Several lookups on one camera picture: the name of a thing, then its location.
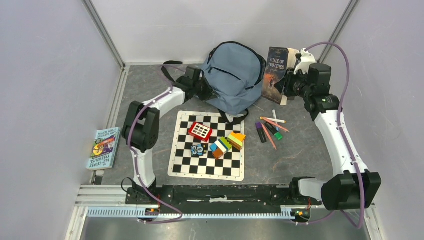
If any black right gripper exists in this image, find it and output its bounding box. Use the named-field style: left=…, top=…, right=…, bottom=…
left=274, top=67, right=313, bottom=99

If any dark Tale of Two Cities book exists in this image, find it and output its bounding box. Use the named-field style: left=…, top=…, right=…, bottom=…
left=261, top=47, right=300, bottom=106

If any blue grey backpack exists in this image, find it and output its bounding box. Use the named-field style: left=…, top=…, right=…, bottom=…
left=161, top=41, right=268, bottom=126

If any colourful treehouse book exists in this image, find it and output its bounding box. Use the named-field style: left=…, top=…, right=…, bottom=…
left=86, top=127, right=121, bottom=171

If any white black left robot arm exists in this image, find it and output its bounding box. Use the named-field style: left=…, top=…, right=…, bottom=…
left=122, top=66, right=213, bottom=204

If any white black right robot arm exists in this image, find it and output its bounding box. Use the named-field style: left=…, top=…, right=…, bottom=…
left=282, top=63, right=382, bottom=211

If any white blue marker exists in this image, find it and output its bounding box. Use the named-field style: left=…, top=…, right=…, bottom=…
left=267, top=109, right=287, bottom=131

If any red toy block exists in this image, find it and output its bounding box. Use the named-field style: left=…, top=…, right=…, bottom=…
left=187, top=122, right=213, bottom=143

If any orange yellow marker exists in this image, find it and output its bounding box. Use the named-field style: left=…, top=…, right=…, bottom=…
left=260, top=116, right=290, bottom=133

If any purple highlighter marker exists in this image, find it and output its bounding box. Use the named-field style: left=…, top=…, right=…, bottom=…
left=255, top=121, right=267, bottom=143

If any multicolour toy brick stack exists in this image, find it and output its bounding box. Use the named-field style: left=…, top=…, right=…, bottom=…
left=209, top=131, right=246, bottom=160

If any blue owl toy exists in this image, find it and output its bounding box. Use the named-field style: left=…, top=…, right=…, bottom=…
left=191, top=143, right=209, bottom=157

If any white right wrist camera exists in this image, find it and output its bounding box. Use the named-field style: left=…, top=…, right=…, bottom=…
left=293, top=48, right=317, bottom=75

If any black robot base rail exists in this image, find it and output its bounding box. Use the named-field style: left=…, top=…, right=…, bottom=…
left=125, top=184, right=322, bottom=222

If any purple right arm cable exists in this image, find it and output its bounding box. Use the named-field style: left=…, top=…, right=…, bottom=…
left=293, top=42, right=366, bottom=229

